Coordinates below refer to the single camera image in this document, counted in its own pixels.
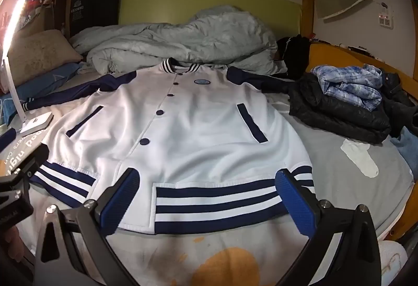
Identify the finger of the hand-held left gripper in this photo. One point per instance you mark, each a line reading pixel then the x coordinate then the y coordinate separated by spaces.
pixel 31 158
pixel 7 139

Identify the pale grey duvet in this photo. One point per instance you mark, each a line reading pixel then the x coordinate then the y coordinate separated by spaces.
pixel 183 41

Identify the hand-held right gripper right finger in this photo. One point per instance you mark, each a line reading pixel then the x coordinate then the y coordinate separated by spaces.
pixel 295 204

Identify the black bundled cloth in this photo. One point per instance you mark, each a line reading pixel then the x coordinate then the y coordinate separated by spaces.
pixel 294 54

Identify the beige pillow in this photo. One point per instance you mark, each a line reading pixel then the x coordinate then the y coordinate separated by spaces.
pixel 39 54

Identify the white desk lamp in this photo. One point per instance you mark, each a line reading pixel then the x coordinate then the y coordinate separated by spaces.
pixel 36 124

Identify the white sock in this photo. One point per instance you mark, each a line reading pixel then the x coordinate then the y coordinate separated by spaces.
pixel 361 155

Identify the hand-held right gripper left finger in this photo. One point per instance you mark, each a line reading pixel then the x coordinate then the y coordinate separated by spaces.
pixel 121 198

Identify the wooden shelf with clutter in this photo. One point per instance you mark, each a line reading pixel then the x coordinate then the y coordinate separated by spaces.
pixel 42 5

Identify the person's left hand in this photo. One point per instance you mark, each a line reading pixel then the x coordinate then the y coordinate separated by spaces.
pixel 11 242

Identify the black puffer jacket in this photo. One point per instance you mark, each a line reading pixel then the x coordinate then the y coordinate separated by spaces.
pixel 333 109

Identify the white wall outlet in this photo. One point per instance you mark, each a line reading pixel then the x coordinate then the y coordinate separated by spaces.
pixel 386 19

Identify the dark crumpled clothes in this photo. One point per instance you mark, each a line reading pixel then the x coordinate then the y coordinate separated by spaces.
pixel 396 93

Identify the white fluffy cloth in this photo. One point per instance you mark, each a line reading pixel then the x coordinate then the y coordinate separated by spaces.
pixel 393 256

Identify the blue pillow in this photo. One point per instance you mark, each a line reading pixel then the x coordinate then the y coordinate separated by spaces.
pixel 49 80

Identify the yellow pillow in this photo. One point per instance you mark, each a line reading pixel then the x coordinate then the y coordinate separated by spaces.
pixel 308 5

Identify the blue denim cloth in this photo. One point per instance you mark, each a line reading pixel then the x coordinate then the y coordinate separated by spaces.
pixel 406 149

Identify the white and navy varsity jacket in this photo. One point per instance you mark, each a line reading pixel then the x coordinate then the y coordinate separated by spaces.
pixel 183 129

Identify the blue plaid shirt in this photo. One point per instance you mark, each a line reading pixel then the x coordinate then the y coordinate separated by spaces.
pixel 349 83

